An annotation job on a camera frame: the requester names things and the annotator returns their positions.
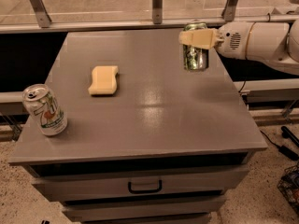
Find black drawer handle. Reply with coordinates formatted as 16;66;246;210
127;180;163;194

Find black wire basket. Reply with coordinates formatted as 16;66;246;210
278;165;299;216

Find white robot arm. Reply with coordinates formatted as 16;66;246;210
178;21;299;76

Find metal window rail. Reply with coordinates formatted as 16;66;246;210
0;0;298;33

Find green soda can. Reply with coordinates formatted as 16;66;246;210
182;21;209;72

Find yellow sponge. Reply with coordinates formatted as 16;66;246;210
88;65;119;95

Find black cable on floor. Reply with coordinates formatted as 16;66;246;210
260;125;299;161

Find grey drawer cabinet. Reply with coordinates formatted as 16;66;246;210
10;29;266;224

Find white 7up soda can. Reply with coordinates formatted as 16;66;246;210
22;84;67;136

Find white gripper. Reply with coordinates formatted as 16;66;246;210
178;21;253;60

